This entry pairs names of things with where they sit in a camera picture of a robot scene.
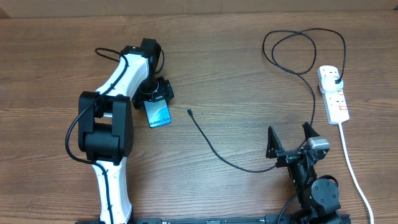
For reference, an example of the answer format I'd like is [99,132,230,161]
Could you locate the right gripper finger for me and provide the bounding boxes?
[266,126,284,159]
[302,122,320,141]

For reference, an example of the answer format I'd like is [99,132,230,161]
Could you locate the Samsung Galaxy smartphone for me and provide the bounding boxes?
[144,100,172,128]

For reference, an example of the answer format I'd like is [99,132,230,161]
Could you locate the black USB charging cable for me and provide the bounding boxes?
[186,28,347,174]

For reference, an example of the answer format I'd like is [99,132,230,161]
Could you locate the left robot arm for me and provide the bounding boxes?
[72,39,174,223]

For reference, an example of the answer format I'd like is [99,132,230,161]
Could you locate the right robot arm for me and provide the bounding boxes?
[266,123,343,223]

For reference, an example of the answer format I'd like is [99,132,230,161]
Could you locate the white charger plug adapter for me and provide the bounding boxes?
[320,77,344,94]

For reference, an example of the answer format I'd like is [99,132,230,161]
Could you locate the white power strip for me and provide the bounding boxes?
[317,65,349,124]

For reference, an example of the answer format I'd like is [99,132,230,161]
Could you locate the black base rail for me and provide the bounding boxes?
[75,215,351,224]

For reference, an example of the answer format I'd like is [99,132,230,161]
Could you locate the white power strip cord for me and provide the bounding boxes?
[338,123,375,224]

